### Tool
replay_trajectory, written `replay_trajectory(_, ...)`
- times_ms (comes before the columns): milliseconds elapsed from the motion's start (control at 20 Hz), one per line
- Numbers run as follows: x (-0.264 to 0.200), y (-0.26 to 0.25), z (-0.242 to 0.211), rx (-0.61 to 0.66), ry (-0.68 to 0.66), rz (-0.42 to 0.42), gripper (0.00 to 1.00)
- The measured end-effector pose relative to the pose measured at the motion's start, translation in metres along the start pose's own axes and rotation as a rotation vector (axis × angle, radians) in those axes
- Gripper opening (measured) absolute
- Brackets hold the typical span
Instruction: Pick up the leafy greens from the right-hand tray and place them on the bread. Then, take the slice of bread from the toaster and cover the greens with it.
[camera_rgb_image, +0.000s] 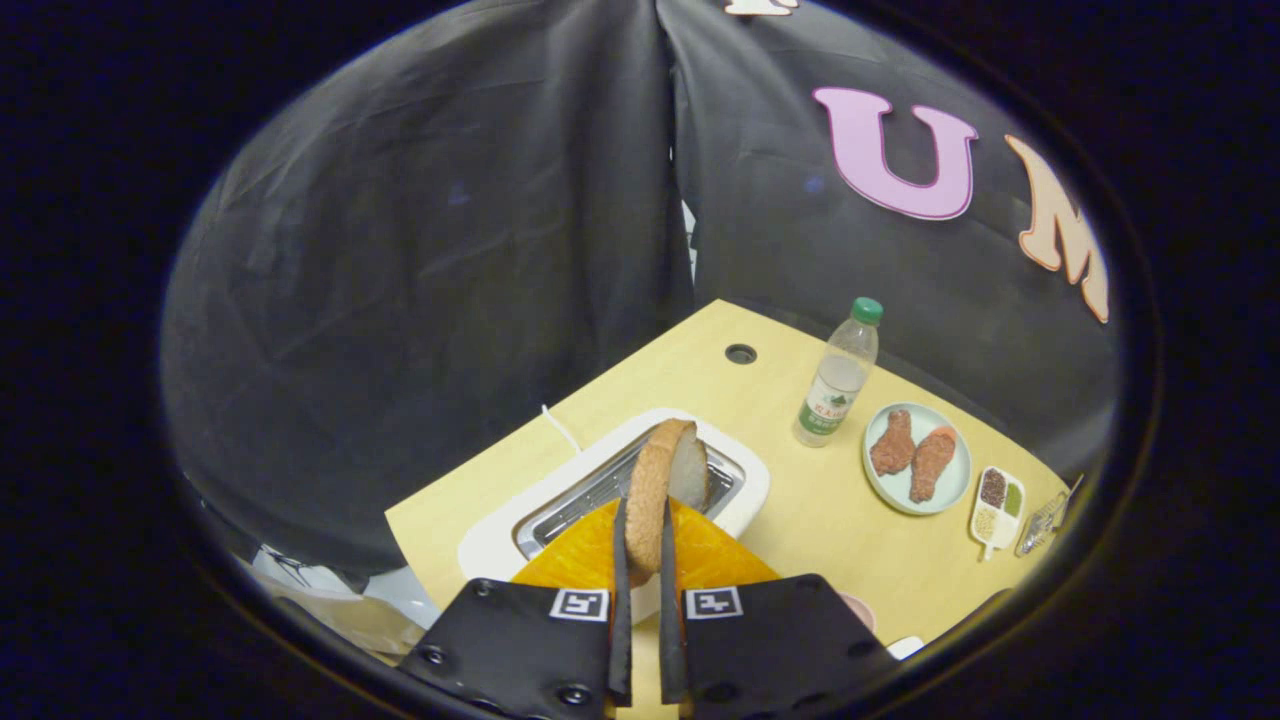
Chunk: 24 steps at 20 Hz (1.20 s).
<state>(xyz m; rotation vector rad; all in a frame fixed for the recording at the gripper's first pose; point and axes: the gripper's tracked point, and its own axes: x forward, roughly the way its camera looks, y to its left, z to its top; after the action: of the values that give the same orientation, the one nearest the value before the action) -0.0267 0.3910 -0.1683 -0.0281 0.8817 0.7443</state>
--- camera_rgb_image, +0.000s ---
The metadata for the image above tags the white toaster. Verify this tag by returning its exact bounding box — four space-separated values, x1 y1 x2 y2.
458 407 772 626

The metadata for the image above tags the brown crust bread slice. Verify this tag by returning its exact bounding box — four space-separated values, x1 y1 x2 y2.
625 418 711 586

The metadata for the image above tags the light blue plate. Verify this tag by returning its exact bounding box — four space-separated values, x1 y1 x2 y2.
862 402 973 516

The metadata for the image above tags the brown steak piece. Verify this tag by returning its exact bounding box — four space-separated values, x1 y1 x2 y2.
909 430 956 504
870 408 917 477

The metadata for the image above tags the black backdrop cloth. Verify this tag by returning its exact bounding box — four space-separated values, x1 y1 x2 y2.
160 0 1121 576

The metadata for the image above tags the clear glass jar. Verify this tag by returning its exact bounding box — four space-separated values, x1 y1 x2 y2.
1015 490 1071 558

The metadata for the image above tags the person's beige jacket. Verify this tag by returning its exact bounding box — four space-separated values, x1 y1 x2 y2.
240 545 441 666

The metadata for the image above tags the white toaster cable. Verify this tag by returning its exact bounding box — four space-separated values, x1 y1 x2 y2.
541 404 583 454

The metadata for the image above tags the white divided condiment dish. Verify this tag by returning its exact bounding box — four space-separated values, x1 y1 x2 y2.
968 466 1027 562

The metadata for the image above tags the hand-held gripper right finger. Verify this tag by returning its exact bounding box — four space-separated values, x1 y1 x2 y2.
658 497 898 720

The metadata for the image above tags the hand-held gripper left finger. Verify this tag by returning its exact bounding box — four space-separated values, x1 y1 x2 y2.
398 497 633 720

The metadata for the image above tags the clear plastic water bottle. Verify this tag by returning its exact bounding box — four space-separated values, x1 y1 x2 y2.
794 297 885 448

